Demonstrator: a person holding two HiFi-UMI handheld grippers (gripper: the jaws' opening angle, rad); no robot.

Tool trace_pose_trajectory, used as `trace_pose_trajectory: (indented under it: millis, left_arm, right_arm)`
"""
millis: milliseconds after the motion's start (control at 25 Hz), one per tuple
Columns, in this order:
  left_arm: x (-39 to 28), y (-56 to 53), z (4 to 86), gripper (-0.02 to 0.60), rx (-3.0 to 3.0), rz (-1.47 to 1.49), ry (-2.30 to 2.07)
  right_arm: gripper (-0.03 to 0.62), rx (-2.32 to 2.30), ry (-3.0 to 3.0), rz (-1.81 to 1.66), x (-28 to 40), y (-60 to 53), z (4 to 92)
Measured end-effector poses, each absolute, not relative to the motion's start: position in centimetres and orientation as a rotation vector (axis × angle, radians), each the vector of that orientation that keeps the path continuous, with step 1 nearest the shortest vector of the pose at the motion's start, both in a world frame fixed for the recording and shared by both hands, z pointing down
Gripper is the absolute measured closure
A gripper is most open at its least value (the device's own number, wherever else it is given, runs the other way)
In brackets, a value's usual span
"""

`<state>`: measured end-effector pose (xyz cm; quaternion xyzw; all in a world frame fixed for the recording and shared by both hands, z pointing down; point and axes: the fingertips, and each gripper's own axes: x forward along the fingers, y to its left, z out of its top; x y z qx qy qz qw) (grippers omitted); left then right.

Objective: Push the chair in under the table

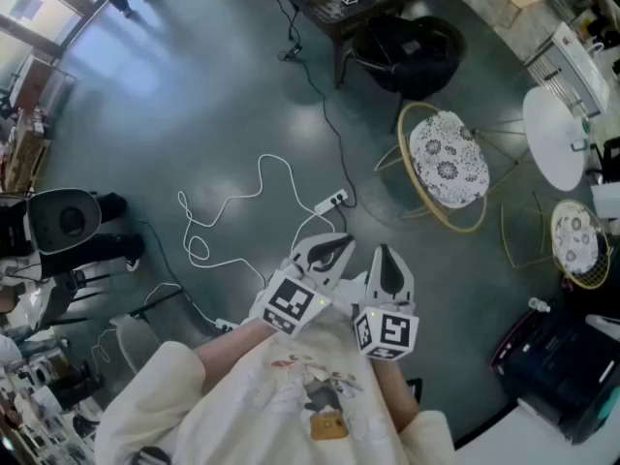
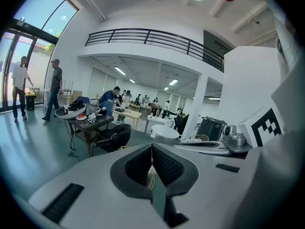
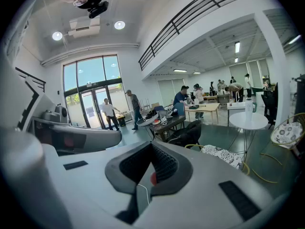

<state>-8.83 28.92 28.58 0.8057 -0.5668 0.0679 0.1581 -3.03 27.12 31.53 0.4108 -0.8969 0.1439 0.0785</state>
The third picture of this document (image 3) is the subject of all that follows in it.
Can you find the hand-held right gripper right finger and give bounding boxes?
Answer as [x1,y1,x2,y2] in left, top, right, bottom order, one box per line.
[133,141,286,229]

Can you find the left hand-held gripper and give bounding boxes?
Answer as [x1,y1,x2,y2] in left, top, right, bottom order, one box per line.
[2,65,123,156]

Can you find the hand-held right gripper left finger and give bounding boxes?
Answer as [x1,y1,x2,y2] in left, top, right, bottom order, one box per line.
[44,141,152,229]

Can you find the round white table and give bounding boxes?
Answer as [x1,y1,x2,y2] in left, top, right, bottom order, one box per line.
[228,112,269,163]

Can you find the round grey tray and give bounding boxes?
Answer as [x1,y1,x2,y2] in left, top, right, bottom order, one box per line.
[136,113,160,128]

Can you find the glass entrance doors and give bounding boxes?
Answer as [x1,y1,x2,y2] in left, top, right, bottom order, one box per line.
[62,54,124,130]

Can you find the dark coffee table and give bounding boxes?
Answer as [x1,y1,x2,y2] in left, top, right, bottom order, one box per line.
[149,114,186,143]

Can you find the black metal railing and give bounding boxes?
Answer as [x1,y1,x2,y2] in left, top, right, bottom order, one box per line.
[138,0,267,72]

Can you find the light wooden table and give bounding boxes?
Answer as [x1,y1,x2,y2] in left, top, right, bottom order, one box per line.
[184,103,220,125]

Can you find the white rectangular table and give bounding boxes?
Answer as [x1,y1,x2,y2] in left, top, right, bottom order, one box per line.
[226,101,254,116]

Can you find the white ceiling air conditioner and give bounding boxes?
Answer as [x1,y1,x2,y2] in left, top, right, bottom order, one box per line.
[67,17,101,38]

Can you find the black equipment case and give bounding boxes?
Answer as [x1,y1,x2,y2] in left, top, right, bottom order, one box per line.
[293,74,305,123]

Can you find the white jug green handle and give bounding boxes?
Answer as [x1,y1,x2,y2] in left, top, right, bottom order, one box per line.
[244,97,257,123]

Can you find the black head camera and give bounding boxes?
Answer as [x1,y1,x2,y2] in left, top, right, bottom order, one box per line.
[82,0,110,19]

